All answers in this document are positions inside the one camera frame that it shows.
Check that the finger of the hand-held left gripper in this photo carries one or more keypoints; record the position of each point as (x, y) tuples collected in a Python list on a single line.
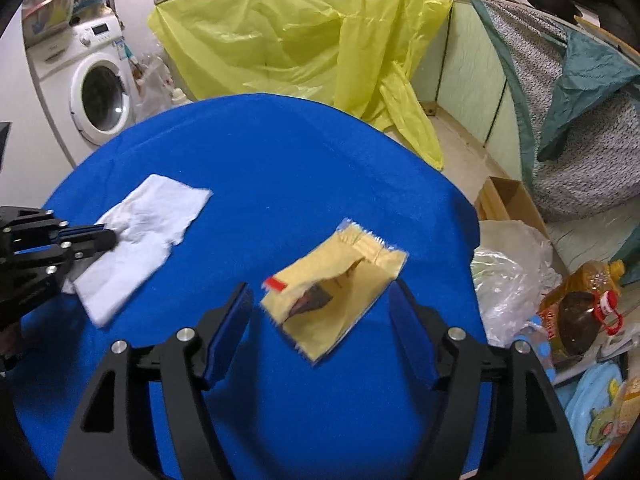
[(95, 245), (80, 233)]

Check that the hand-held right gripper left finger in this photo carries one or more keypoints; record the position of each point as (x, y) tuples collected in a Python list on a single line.
[(230, 330)]

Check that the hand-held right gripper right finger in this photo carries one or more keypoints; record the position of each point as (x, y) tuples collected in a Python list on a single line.
[(412, 330)]

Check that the white paper tissue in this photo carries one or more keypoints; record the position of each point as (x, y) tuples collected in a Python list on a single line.
[(145, 230)]

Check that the yellow snack wrapper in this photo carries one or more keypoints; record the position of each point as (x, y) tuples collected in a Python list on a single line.
[(340, 280)]

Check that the clear plastic bag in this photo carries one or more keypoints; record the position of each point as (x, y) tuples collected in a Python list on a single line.
[(505, 280)]

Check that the white washing machine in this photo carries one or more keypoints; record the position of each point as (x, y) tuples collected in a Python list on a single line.
[(100, 95)]

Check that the clear plastic bottle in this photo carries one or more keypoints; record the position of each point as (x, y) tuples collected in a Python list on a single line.
[(535, 355)]

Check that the metal bowls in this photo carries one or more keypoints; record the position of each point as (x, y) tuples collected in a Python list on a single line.
[(55, 15)]

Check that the white plastic bag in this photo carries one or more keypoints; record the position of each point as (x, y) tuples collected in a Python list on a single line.
[(155, 85)]

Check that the cardboard box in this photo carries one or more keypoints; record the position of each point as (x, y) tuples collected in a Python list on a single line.
[(515, 200)]

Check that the cooking oil bottle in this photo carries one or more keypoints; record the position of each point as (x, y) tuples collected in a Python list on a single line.
[(580, 305)]

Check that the beige detergent jug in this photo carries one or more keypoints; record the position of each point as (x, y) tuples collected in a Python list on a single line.
[(181, 97)]

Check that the light blue cartoon board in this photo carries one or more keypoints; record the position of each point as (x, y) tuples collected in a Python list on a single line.
[(595, 410)]

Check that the grey cloth with teal trim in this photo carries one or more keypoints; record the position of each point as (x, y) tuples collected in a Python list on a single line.
[(590, 160)]

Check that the pale green cabinet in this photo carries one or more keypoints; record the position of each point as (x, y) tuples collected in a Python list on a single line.
[(470, 70)]

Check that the yellow plastic sheet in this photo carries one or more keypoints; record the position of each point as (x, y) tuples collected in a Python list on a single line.
[(280, 35)]

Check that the black frying pan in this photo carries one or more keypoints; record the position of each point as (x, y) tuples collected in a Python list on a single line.
[(550, 0)]

